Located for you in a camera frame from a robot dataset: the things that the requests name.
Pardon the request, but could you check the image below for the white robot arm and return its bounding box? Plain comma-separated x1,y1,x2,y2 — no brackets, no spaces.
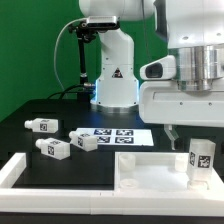
79,0,224,140

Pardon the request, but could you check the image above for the white square tabletop part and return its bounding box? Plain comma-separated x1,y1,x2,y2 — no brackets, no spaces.
114,152,224,192

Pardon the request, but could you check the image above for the black camera stand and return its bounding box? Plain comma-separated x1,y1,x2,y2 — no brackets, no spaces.
69,22,97,102

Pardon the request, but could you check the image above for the grey cable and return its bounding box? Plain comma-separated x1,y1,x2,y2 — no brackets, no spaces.
53,17,88,92

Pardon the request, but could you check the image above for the white sheet with tags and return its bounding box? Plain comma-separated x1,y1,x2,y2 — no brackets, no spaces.
77,128,154,146

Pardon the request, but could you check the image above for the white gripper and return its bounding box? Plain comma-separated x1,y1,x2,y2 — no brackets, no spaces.
139,80,224,150

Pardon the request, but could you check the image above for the white U-shaped obstacle fence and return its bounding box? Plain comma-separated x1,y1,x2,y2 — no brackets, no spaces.
0,153,224,217

